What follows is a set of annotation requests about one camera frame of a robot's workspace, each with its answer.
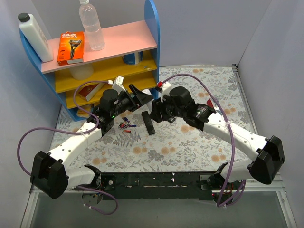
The small white remote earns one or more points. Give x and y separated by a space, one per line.
242 124

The red toothpaste box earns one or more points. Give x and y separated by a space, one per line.
210 104

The pile of small batteries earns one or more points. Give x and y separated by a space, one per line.
126 124

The short black remote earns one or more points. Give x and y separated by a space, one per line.
148 123

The yellow box bottom shelf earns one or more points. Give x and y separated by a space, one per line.
84 114

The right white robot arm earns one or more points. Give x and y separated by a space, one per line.
265 156

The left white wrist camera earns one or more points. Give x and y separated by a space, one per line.
117 84

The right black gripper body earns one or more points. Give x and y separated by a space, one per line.
160 111

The clear plastic water bottle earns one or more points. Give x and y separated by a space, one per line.
91 24

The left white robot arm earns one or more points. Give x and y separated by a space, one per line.
51 173

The blue pink yellow shelf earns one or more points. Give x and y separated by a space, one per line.
108 64

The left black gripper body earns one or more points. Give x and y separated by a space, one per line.
133 98

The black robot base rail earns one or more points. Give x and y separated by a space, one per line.
159 185

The red white carton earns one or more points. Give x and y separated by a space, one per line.
88 92

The orange razor box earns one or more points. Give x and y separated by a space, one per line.
71 48

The slim black remote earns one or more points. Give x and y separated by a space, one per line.
171 120

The white jar on shelf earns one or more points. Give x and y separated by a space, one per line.
82 72

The blue white can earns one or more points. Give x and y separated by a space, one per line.
133 58

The white bottle black cap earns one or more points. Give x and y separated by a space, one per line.
35 36

